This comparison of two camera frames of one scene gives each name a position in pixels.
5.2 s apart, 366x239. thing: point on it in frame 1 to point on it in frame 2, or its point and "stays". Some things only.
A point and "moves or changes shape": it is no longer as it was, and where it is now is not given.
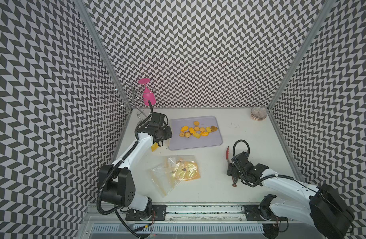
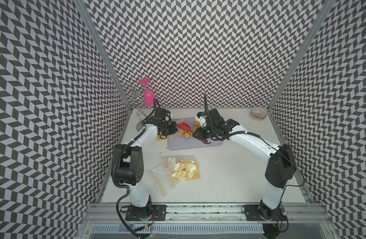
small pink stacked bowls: [258, 113] stays
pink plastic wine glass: [148, 95] stays
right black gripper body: [235, 173] to [205, 132]
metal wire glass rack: [137, 95] stays
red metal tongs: [227, 156] to [185, 127]
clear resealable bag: [154, 146] moves or changes shape
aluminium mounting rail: [181, 212] stays
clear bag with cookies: [177, 168] stays
